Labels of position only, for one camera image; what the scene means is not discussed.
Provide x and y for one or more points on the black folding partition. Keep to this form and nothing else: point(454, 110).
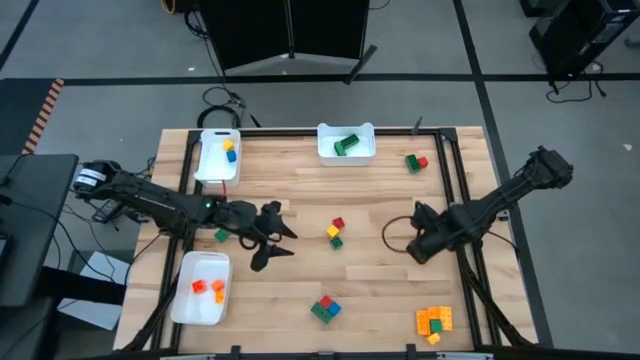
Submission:
point(250, 30)

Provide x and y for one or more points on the red small block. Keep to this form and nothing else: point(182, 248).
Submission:
point(423, 161)
point(338, 222)
point(326, 301)

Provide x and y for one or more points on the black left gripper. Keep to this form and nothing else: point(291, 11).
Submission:
point(245, 217)

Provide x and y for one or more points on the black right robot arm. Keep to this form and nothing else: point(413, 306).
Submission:
point(500, 200)

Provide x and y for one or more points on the black aluminium table frame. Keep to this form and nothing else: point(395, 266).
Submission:
point(280, 132)

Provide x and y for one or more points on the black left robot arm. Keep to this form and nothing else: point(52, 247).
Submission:
point(150, 200)

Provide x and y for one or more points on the orange small block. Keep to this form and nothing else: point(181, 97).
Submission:
point(220, 297)
point(434, 312)
point(217, 285)

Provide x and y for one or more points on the green small block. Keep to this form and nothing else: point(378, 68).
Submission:
point(436, 326)
point(336, 242)

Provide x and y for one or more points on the blue small block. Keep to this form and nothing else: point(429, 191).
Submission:
point(231, 156)
point(334, 308)

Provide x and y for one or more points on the green long block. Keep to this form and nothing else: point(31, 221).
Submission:
point(222, 235)
point(412, 163)
point(351, 140)
point(340, 149)
point(321, 313)

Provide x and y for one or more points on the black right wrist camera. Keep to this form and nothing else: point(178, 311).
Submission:
point(424, 212)

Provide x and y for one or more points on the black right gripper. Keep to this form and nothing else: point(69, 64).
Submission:
point(442, 230)

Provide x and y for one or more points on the black equipment cart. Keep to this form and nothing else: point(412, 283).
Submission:
point(575, 30)

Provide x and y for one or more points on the white paper sheet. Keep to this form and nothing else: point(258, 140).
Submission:
point(100, 265)

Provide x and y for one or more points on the black mat striped edge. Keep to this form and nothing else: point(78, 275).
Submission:
point(20, 115)

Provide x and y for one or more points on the black side desk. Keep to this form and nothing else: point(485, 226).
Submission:
point(35, 225)

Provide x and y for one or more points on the black power brick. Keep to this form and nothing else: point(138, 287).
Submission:
point(106, 211)

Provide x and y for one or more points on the red-orange small block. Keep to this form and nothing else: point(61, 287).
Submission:
point(199, 286)

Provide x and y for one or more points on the white plastic bin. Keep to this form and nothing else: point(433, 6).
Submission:
point(200, 310)
point(215, 165)
point(360, 150)

